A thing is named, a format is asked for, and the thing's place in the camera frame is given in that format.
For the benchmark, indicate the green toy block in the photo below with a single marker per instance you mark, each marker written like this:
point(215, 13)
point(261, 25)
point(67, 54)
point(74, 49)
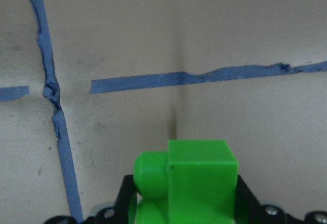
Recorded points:
point(193, 181)

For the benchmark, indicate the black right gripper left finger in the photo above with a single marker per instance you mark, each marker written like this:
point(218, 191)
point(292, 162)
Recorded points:
point(125, 205)

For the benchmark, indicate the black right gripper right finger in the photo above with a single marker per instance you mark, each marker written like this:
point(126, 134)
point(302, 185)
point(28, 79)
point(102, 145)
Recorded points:
point(246, 204)

